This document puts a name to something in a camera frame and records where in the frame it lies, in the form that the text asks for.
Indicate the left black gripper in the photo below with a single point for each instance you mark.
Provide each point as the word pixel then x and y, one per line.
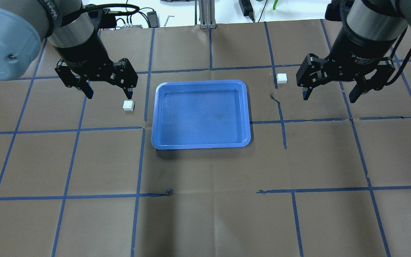
pixel 84 54

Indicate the aluminium frame post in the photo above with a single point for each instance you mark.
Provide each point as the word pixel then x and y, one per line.
pixel 207 14

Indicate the black power adapter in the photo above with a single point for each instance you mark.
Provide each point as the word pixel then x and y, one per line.
pixel 246 8

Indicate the white block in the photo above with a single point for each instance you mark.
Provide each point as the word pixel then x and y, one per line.
pixel 281 78
pixel 128 105

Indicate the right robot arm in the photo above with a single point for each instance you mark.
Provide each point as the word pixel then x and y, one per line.
pixel 369 29

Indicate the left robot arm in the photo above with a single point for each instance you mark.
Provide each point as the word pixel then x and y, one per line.
pixel 72 29

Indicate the blue plastic tray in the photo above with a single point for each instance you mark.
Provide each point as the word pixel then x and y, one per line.
pixel 201 114

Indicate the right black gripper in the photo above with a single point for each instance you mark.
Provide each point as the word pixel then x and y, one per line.
pixel 354 49

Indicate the small black power brick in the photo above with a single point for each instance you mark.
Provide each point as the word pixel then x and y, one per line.
pixel 153 20

